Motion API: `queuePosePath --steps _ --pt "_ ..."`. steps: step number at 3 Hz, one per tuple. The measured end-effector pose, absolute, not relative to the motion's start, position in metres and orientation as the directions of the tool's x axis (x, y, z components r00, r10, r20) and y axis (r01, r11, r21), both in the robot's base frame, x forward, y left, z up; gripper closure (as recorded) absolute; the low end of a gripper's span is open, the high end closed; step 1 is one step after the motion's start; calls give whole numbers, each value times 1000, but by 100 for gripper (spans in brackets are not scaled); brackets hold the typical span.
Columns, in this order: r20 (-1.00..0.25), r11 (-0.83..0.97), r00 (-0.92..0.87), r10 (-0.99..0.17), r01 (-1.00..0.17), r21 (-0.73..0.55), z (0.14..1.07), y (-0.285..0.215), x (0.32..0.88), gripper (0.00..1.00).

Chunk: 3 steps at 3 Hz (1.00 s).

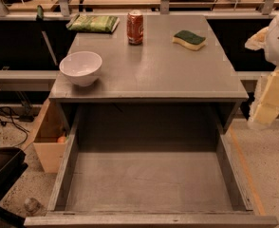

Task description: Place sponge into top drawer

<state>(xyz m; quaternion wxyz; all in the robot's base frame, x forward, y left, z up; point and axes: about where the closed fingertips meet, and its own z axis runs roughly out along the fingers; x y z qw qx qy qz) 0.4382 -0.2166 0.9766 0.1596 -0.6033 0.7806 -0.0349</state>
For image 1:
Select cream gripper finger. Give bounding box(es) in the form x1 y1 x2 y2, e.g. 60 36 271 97
245 27 269 50
248 66 279 128

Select green and yellow sponge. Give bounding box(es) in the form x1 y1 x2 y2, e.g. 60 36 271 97
172 30 206 51

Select grey cabinet with top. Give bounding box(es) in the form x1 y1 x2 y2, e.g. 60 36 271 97
49 14 248 128

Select open grey top drawer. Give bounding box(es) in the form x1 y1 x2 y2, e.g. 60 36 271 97
25 104 278 228

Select orange soda can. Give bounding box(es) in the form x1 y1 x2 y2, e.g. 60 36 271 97
127 9 143 45

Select green chip bag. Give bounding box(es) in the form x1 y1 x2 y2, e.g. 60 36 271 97
65 14 120 33

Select white bowl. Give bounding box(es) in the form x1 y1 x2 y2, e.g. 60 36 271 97
59 51 102 86

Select small orange ball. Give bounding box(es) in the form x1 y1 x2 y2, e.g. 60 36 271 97
57 136 66 143

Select wooden box on floor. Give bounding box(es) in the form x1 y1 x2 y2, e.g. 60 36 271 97
33 100 66 173

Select clear glass jar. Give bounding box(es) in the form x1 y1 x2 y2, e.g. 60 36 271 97
24 198 46 217

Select green handled tool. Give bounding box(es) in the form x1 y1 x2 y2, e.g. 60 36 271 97
36 5 58 66

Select black floor cable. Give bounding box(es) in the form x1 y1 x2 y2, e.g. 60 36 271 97
0 83 30 148

